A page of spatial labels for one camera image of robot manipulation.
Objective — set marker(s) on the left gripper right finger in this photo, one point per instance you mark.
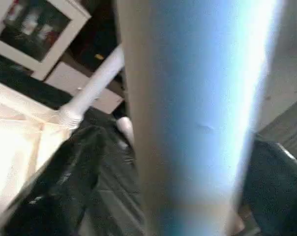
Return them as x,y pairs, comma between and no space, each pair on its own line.
279,191

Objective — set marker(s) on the white plastic table top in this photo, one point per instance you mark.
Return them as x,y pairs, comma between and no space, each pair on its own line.
11,147

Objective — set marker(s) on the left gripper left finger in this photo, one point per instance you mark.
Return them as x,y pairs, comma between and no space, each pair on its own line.
60,191

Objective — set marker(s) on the white glass door cabinet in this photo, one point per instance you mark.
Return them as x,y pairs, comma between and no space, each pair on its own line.
35,27

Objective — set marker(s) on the white plastic table leg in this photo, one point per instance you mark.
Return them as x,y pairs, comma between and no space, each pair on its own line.
197,123
125,130
97,81

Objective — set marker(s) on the black plastic mat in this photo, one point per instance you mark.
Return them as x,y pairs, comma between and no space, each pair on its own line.
114,196

